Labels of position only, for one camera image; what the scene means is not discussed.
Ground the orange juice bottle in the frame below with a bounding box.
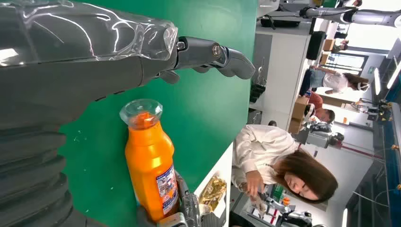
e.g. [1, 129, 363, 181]
[119, 99, 180, 223]

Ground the gold foil snack packet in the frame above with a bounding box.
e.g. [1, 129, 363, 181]
[198, 176, 227, 212]

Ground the person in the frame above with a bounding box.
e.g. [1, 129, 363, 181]
[299, 66, 371, 96]
[332, 39, 349, 54]
[304, 91, 336, 125]
[231, 124, 340, 205]

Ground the grey background robot gripper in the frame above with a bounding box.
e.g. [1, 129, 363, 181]
[247, 191, 314, 227]

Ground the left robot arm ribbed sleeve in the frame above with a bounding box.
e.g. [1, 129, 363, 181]
[0, 124, 105, 227]

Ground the white cabinet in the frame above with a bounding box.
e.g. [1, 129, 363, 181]
[254, 29, 311, 130]

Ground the black monitor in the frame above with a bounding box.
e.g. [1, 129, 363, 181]
[306, 30, 327, 61]

